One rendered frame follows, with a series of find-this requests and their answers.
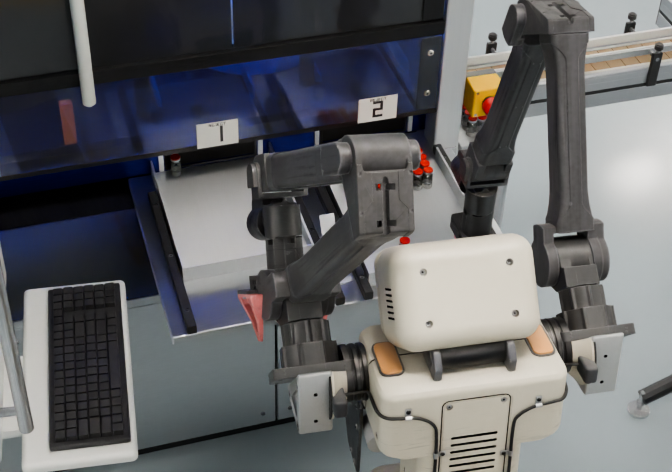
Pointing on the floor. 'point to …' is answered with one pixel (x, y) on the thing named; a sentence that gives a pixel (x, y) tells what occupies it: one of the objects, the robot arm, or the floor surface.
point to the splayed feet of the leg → (649, 397)
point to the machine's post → (453, 59)
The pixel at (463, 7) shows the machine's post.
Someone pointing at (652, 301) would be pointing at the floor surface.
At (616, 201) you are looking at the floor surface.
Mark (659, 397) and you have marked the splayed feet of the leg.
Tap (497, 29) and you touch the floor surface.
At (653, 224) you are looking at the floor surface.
